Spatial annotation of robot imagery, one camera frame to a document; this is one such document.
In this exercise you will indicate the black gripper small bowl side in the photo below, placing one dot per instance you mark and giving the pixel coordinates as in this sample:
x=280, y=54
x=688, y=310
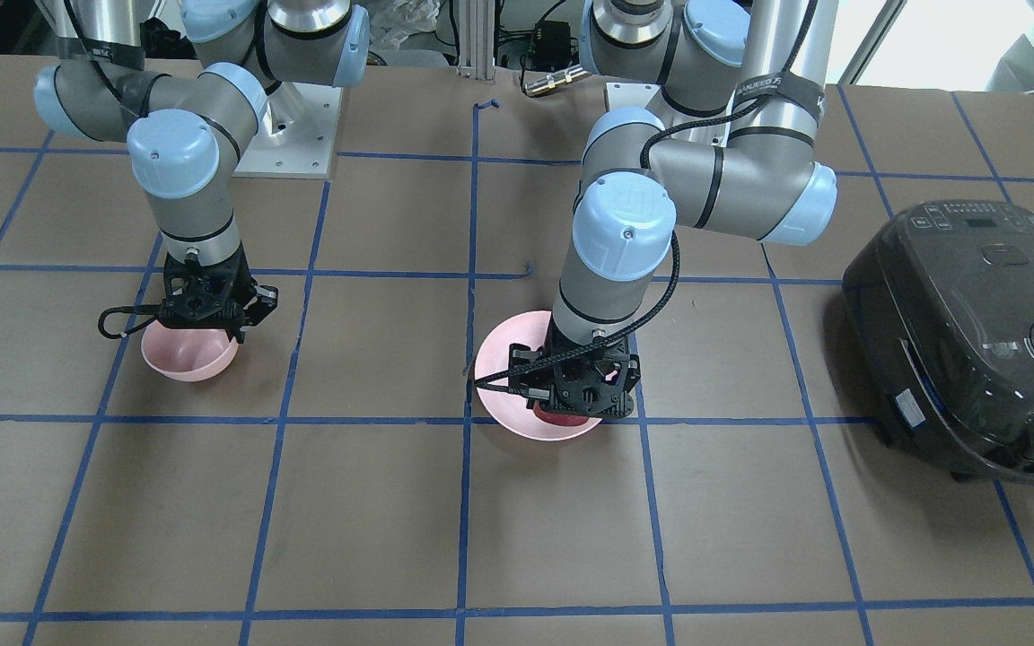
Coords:
x=264, y=301

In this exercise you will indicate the black gripper large bowl side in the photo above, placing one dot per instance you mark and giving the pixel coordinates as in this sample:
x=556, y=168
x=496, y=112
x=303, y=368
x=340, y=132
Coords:
x=558, y=352

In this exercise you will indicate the red apple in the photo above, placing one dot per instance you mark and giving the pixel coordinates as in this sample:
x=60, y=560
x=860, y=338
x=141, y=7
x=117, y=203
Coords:
x=559, y=419

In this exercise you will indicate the robot arm over large bowl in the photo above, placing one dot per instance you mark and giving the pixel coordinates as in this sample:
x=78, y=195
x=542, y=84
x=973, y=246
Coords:
x=727, y=145

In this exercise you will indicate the robot arm over small bowl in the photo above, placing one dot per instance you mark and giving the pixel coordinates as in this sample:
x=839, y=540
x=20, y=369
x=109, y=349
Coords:
x=186, y=136

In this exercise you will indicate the small pink bowl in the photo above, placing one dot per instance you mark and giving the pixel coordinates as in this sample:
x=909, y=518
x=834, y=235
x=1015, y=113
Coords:
x=188, y=355

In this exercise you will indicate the large pink bowl plate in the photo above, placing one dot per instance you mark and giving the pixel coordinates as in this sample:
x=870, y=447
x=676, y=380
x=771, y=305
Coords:
x=510, y=410

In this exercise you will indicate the dark grey rice cooker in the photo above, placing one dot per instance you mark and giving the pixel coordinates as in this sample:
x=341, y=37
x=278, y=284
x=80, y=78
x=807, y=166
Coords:
x=942, y=304

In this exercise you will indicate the metal base plate small bowl side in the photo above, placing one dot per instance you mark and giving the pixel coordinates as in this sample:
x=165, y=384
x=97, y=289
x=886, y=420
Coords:
x=297, y=134

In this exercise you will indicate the metal base plate large bowl side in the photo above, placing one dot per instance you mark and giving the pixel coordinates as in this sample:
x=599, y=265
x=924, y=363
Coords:
x=623, y=94

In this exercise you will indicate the brass cable connector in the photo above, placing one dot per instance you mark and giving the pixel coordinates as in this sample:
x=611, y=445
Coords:
x=554, y=81

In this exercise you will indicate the aluminium frame post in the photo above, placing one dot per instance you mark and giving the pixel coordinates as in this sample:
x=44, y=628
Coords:
x=475, y=52

